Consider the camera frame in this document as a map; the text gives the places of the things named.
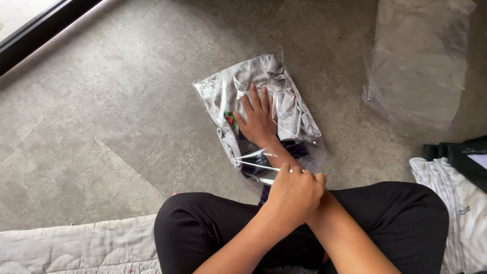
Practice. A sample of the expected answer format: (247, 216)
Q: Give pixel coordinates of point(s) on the person's left hand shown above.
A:
(293, 198)

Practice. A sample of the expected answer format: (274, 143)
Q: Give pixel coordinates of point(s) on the person's right hand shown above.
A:
(260, 127)

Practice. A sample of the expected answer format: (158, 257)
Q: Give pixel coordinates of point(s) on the person's left fingers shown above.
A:
(304, 178)

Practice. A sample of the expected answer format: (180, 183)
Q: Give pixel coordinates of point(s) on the clear plastic packing bag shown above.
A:
(304, 152)

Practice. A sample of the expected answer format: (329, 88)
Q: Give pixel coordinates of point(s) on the grey garment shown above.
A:
(251, 72)

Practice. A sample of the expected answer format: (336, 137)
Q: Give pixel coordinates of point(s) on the person's black trousers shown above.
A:
(388, 217)

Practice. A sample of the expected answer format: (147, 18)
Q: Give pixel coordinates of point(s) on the black bag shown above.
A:
(456, 152)

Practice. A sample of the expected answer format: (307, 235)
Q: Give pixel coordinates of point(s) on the white striped garment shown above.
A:
(456, 213)

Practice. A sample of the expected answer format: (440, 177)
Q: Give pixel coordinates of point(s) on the pile of clear plastic bags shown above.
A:
(414, 64)

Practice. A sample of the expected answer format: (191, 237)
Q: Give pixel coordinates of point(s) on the white quilted blanket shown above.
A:
(76, 247)

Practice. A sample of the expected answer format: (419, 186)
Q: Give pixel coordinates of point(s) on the black window frame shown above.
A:
(34, 34)

